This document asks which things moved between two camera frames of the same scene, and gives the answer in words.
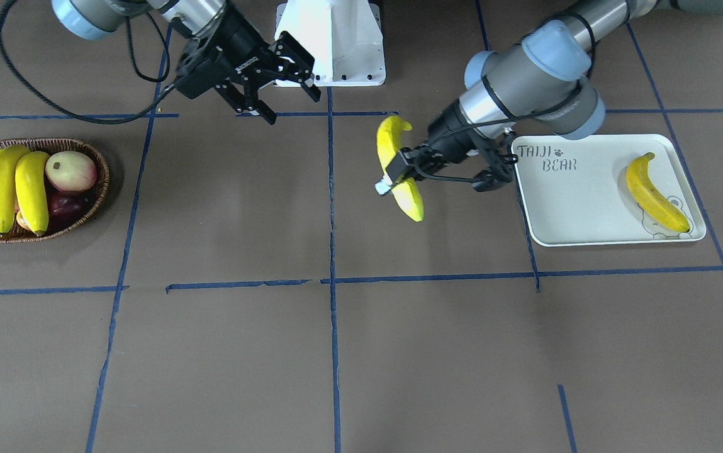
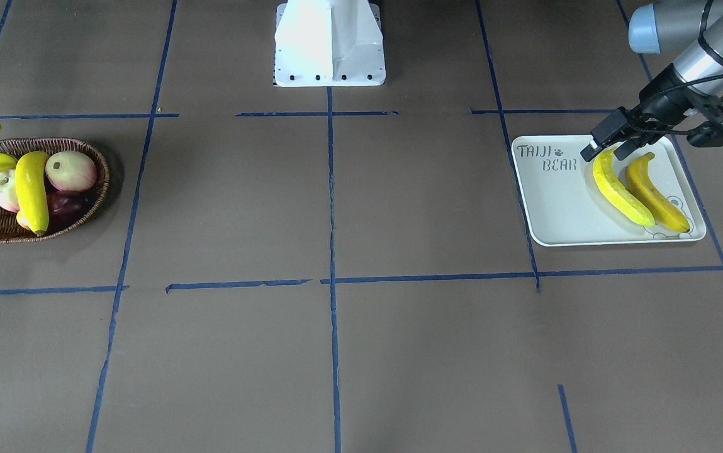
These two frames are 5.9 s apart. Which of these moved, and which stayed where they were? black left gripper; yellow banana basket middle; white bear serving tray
Moved: black left gripper
Stayed: yellow banana basket middle; white bear serving tray
